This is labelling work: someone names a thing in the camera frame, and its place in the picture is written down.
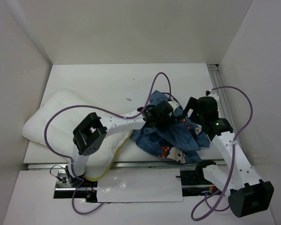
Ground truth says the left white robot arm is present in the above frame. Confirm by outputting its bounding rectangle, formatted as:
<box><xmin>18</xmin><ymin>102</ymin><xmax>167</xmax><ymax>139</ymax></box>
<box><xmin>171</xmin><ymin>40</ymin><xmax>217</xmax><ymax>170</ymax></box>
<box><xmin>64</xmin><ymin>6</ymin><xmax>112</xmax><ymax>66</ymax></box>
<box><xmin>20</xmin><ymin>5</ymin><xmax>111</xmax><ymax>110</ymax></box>
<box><xmin>66</xmin><ymin>101</ymin><xmax>180</xmax><ymax>187</ymax></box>

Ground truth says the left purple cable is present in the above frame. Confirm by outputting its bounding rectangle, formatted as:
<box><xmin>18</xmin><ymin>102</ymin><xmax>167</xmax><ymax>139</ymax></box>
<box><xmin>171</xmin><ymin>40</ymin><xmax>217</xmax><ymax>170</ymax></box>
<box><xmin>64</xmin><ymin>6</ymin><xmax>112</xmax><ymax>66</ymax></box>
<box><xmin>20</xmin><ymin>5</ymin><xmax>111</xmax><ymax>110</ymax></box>
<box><xmin>44</xmin><ymin>72</ymin><xmax>173</xmax><ymax>215</ymax></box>

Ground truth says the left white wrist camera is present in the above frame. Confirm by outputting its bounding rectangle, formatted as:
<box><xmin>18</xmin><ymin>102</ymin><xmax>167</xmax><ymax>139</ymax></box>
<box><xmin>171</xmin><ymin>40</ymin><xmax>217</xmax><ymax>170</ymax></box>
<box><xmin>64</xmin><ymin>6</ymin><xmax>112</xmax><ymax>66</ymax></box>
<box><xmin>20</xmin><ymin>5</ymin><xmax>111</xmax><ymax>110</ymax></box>
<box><xmin>168</xmin><ymin>101</ymin><xmax>180</xmax><ymax>111</ymax></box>

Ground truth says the blue cartoon print pillowcase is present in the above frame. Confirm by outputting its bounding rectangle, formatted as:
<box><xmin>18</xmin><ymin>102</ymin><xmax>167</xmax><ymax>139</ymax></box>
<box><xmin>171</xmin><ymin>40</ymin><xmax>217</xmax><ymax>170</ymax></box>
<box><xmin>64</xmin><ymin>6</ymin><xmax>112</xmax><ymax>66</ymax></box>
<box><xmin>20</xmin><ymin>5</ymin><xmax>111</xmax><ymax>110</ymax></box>
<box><xmin>130</xmin><ymin>90</ymin><xmax>211</xmax><ymax>164</ymax></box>

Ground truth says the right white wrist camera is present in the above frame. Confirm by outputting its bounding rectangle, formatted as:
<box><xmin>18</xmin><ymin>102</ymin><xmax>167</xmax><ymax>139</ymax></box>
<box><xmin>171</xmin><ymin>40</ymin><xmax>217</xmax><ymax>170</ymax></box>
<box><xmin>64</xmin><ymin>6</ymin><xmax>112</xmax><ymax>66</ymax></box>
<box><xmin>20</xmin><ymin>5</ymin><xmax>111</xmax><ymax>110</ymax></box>
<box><xmin>205</xmin><ymin>90</ymin><xmax>220</xmax><ymax>101</ymax></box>

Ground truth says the aluminium side rail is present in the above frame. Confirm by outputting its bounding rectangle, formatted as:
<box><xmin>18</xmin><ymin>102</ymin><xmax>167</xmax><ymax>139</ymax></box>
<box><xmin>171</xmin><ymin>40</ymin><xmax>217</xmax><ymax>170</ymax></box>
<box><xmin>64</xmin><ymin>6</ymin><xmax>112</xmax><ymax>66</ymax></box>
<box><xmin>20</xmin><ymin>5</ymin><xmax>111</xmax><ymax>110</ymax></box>
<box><xmin>207</xmin><ymin>64</ymin><xmax>236</xmax><ymax>131</ymax></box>

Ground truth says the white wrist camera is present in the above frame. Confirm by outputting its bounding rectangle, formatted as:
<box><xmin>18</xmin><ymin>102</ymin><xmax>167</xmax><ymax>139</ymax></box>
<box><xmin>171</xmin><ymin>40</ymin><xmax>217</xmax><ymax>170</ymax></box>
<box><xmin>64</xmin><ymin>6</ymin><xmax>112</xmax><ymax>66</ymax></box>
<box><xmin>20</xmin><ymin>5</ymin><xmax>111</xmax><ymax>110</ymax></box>
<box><xmin>168</xmin><ymin>101</ymin><xmax>180</xmax><ymax>111</ymax></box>
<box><xmin>205</xmin><ymin>90</ymin><xmax>220</xmax><ymax>101</ymax></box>

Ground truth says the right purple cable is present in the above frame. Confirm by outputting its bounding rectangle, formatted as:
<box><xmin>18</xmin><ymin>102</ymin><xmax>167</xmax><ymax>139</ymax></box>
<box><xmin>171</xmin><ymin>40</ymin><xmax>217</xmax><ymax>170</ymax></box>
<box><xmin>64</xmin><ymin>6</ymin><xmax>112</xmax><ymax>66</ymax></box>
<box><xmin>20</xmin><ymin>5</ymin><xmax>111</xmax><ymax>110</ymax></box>
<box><xmin>191</xmin><ymin>85</ymin><xmax>252</xmax><ymax>221</ymax></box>

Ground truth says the white pillow yellow trim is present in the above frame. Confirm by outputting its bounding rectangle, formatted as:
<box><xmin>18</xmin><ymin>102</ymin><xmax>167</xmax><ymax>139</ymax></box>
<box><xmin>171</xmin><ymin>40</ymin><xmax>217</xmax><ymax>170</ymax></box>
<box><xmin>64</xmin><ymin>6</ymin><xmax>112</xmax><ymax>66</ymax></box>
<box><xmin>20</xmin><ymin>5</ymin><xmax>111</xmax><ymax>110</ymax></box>
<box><xmin>22</xmin><ymin>89</ymin><xmax>132</xmax><ymax>181</ymax></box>

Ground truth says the purple cable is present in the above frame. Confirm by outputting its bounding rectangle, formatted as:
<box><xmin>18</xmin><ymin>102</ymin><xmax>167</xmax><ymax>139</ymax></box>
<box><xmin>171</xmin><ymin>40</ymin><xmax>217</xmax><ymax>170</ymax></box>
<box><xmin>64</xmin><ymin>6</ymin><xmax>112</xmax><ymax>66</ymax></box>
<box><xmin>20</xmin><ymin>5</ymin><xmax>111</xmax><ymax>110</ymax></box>
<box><xmin>44</xmin><ymin>72</ymin><xmax>173</xmax><ymax>215</ymax></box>
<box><xmin>191</xmin><ymin>85</ymin><xmax>252</xmax><ymax>221</ymax></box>

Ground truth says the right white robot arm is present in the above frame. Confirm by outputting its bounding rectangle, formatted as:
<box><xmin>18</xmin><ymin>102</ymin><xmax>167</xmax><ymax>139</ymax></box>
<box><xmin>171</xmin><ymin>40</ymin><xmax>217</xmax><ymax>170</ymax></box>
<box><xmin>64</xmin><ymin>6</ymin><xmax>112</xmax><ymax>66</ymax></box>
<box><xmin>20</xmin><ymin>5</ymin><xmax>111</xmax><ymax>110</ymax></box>
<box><xmin>182</xmin><ymin>96</ymin><xmax>274</xmax><ymax>218</ymax></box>

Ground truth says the white cover sheet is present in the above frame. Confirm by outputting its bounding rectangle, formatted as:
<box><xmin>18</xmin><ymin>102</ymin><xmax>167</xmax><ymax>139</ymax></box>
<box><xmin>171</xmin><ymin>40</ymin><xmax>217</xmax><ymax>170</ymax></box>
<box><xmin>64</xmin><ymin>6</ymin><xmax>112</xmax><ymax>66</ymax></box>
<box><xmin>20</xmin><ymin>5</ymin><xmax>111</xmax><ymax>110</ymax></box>
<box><xmin>96</xmin><ymin>168</ymin><xmax>183</xmax><ymax>203</ymax></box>

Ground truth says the aluminium front rail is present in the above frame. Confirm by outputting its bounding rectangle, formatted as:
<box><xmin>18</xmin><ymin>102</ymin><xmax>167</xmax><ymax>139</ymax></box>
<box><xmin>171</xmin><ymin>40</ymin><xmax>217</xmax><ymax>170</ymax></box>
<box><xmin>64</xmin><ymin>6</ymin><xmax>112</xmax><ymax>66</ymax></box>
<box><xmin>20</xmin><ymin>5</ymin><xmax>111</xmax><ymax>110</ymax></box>
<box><xmin>27</xmin><ymin>161</ymin><xmax>197</xmax><ymax>170</ymax></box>

